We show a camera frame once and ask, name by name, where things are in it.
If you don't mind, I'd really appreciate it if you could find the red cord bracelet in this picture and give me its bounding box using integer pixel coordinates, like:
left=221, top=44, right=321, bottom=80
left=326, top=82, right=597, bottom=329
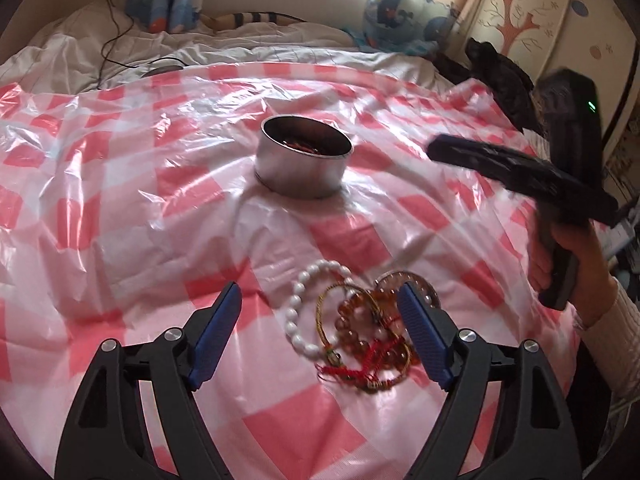
left=316, top=314, right=407, bottom=386

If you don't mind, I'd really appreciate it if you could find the gold thread bracelet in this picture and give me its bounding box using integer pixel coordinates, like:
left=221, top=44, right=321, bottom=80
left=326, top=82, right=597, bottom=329
left=316, top=282, right=412, bottom=394

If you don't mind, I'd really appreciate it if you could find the white bead bracelet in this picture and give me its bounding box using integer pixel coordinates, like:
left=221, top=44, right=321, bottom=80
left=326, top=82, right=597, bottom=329
left=283, top=259, right=356, bottom=360

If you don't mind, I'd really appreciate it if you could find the white knit sleeve forearm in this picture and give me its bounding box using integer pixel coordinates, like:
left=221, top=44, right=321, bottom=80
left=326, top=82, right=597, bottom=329
left=574, top=278, right=639, bottom=399

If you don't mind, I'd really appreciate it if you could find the person right hand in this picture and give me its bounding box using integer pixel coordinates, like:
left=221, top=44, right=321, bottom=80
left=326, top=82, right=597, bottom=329
left=527, top=216, right=618, bottom=328

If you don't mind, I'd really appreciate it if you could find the black clothing pile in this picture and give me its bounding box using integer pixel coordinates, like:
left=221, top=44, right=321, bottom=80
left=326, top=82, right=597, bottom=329
left=433, top=38, right=541, bottom=133

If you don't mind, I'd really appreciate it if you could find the right whale curtain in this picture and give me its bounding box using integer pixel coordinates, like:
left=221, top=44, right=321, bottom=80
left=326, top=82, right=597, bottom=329
left=350, top=0, right=463, bottom=56

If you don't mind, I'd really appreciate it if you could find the round metal tin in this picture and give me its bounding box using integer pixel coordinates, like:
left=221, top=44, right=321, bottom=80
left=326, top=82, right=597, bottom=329
left=254, top=115, right=354, bottom=200

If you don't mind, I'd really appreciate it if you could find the pink checkered plastic sheet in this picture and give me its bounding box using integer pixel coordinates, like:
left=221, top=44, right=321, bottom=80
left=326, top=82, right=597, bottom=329
left=1, top=63, right=577, bottom=479

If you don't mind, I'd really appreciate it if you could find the striped pillow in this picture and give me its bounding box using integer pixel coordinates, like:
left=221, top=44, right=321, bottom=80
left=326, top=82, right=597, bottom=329
left=200, top=12, right=304, bottom=32

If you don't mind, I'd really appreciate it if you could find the black charger cable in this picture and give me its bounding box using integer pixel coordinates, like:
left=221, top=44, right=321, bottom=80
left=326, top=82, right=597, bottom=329
left=96, top=0, right=189, bottom=89

